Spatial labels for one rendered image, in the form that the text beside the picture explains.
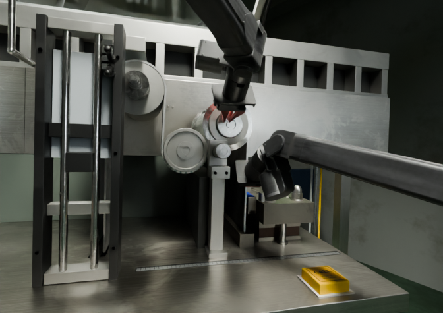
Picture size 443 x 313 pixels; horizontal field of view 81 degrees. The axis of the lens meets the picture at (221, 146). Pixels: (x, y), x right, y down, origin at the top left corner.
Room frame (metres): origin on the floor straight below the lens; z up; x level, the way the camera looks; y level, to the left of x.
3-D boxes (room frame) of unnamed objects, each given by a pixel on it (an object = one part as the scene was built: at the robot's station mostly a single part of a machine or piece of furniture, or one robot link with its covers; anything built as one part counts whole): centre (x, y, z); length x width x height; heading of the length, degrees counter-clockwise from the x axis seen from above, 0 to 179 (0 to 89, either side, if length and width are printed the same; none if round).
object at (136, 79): (0.60, 0.21, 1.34); 0.06 x 0.03 x 0.03; 14
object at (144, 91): (0.66, 0.22, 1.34); 0.06 x 0.06 x 0.06; 14
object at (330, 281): (0.55, -0.23, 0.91); 0.07 x 0.07 x 0.02; 14
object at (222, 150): (0.66, 0.00, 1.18); 0.04 x 0.02 x 0.04; 104
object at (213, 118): (0.86, 0.01, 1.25); 0.26 x 0.12 x 0.12; 14
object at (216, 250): (0.69, 0.01, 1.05); 0.06 x 0.05 x 0.31; 14
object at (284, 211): (0.94, -0.15, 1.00); 0.40 x 0.16 x 0.06; 14
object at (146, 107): (0.81, 0.26, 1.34); 0.25 x 0.14 x 0.14; 14
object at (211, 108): (0.75, -0.02, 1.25); 0.15 x 0.01 x 0.15; 104
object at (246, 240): (0.88, -0.05, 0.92); 0.28 x 0.04 x 0.04; 14
